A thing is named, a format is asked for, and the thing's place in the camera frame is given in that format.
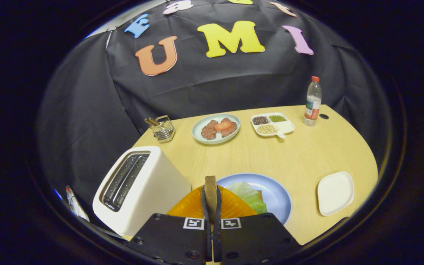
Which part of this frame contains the white square plate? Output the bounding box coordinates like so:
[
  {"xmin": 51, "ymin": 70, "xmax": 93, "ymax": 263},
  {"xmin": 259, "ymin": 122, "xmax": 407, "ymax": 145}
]
[{"xmin": 317, "ymin": 171, "xmax": 354, "ymax": 216}]

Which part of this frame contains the pale green round plate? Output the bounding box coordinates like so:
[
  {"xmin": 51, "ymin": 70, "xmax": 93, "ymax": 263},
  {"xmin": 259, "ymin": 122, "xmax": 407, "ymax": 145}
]
[{"xmin": 192, "ymin": 113, "xmax": 241, "ymax": 145}]

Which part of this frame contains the yellow beans pile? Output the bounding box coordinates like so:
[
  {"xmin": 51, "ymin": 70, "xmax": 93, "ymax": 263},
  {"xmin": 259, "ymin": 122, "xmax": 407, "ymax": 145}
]
[{"xmin": 256, "ymin": 124, "xmax": 278, "ymax": 135}]

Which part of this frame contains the metal wire holder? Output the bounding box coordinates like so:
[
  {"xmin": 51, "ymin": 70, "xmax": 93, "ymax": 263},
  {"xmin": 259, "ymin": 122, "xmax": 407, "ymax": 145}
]
[{"xmin": 149, "ymin": 115, "xmax": 176, "ymax": 143}]

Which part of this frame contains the white toaster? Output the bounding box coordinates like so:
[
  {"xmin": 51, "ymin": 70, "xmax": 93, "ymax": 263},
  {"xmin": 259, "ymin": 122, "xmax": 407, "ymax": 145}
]
[{"xmin": 92, "ymin": 146, "xmax": 191, "ymax": 237}]

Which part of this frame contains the round blue plate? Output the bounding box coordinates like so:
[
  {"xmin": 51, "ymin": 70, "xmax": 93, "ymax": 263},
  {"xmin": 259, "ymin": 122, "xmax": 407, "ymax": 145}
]
[{"xmin": 216, "ymin": 173, "xmax": 292, "ymax": 226}]

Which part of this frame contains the plain brown toast slice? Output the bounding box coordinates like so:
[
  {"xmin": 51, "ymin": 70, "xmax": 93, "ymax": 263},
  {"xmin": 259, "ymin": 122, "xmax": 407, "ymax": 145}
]
[{"xmin": 205, "ymin": 176, "xmax": 218, "ymax": 223}]

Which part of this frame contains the green lettuce leaf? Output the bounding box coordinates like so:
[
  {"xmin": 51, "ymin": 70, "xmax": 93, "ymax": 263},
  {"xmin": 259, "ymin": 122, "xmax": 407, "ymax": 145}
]
[{"xmin": 227, "ymin": 181, "xmax": 268, "ymax": 215}]

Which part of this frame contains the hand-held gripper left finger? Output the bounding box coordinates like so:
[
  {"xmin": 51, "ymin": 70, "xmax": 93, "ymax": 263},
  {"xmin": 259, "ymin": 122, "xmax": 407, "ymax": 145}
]
[{"xmin": 126, "ymin": 185, "xmax": 212, "ymax": 264}]

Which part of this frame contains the brown meat slice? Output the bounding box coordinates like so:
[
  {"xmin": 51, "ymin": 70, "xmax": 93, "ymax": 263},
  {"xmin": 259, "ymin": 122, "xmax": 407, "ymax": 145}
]
[
  {"xmin": 220, "ymin": 117, "xmax": 238, "ymax": 138},
  {"xmin": 201, "ymin": 120, "xmax": 219, "ymax": 140}
]

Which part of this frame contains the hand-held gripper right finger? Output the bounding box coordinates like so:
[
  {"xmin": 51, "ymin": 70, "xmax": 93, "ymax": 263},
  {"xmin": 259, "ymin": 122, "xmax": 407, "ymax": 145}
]
[{"xmin": 213, "ymin": 185, "xmax": 302, "ymax": 265}]

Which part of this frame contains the clear plastic water bottle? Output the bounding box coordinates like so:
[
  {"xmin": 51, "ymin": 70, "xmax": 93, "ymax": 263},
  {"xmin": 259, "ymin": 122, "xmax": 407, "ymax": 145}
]
[{"xmin": 303, "ymin": 76, "xmax": 322, "ymax": 127}]

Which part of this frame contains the black backdrop cloth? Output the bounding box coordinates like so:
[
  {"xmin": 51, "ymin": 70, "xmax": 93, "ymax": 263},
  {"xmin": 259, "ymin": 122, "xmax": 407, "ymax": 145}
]
[{"xmin": 37, "ymin": 0, "xmax": 393, "ymax": 206}]

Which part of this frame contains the white divided condiment tray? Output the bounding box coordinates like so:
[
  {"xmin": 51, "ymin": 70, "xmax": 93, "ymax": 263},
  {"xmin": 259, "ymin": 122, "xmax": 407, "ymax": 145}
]
[{"xmin": 250, "ymin": 112, "xmax": 295, "ymax": 139}]

